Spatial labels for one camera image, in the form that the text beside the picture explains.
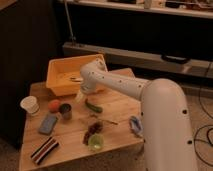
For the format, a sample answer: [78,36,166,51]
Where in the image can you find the green pepper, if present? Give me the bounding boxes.
[85,99,103,113]

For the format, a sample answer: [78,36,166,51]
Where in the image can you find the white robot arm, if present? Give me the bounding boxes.
[80,59,198,171]

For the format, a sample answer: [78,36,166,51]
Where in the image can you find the green plastic cup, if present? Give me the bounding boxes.
[88,134,104,151]

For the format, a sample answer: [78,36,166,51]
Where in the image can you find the white paper cup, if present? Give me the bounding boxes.
[20,96,39,116]

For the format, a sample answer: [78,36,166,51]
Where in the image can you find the utensil inside bin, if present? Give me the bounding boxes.
[70,77,83,82]

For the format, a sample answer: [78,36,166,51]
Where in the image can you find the dark metal can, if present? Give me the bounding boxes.
[59,103,72,120]

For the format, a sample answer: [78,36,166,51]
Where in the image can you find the yellow plastic bin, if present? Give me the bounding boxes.
[46,54,105,96]

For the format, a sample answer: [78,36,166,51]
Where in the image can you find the orange fruit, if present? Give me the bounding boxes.
[48,99,61,113]

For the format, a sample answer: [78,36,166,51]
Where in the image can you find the blue sponge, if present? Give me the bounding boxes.
[38,114,58,135]

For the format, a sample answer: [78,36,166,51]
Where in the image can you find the wooden table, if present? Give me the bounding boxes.
[19,82,143,171]

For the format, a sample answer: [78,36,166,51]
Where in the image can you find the striped rectangular packet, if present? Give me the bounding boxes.
[31,137,59,165]

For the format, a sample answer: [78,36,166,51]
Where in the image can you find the metal stand pole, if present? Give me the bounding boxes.
[64,0,76,45]

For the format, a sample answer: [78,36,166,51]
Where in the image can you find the blue white cloth pouch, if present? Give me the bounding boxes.
[129,116,143,137]

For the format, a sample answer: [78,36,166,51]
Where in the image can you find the long low shelf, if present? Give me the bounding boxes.
[63,42,213,79]

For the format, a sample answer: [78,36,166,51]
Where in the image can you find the black handle on shelf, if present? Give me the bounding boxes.
[161,55,191,65]

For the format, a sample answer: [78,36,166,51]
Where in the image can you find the black cables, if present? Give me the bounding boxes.
[193,61,213,168]

